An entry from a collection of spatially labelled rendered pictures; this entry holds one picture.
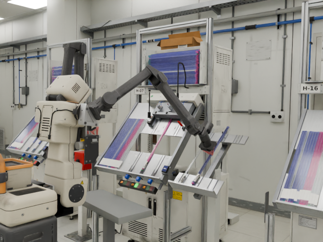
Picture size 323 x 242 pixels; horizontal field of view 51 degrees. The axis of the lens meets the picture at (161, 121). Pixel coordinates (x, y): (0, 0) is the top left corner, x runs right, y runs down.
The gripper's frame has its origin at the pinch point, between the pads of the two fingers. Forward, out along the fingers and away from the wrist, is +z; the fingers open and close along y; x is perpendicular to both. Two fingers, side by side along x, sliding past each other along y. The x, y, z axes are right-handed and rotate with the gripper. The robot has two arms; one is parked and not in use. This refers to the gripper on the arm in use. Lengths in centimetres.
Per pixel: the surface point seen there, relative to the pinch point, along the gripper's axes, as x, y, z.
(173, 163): 9.4, 28.5, 8.1
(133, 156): 12, 66, 9
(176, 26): -89, 66, -41
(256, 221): -47, 23, 170
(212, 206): 22.9, -4.6, 24.7
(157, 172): 19.4, 35.7, 8.0
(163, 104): -36, 64, -1
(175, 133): -14.7, 40.2, 5.2
